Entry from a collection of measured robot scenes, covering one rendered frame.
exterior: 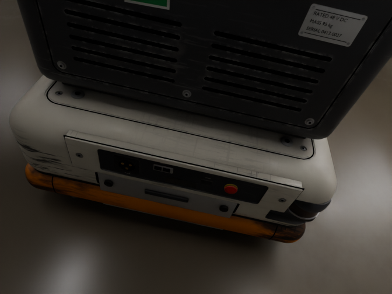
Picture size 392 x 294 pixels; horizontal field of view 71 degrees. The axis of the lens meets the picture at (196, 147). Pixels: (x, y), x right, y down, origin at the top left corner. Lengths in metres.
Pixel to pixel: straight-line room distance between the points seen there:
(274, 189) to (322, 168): 0.10
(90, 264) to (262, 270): 0.38
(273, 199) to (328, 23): 0.29
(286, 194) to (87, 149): 0.35
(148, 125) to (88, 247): 0.32
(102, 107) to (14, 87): 0.59
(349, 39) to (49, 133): 0.48
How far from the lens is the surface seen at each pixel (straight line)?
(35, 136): 0.55
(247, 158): 0.49
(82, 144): 0.50
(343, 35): 0.42
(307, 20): 0.40
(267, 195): 0.51
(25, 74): 1.13
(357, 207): 0.94
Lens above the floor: 0.63
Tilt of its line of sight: 48 degrees down
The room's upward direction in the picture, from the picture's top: 14 degrees clockwise
